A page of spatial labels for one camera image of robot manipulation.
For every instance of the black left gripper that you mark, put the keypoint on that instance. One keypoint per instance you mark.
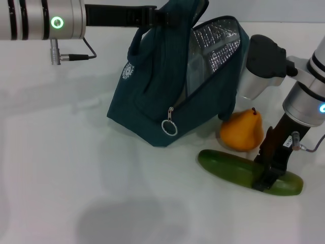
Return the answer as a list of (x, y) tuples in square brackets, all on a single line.
[(114, 16)]

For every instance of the orange yellow pear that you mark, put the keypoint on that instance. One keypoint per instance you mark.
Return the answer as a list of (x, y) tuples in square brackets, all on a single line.
[(241, 132)]

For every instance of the teal insulated lunch bag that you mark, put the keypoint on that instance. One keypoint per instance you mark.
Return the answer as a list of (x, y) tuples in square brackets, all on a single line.
[(157, 89)]

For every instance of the clear container with blue-rimmed lid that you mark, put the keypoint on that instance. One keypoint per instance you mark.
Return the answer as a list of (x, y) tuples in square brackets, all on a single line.
[(196, 73)]

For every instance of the green cucumber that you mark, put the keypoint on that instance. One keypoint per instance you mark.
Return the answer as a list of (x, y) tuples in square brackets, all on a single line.
[(228, 167)]

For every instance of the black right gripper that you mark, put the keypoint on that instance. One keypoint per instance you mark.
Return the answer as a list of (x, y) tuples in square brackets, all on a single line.
[(276, 147)]

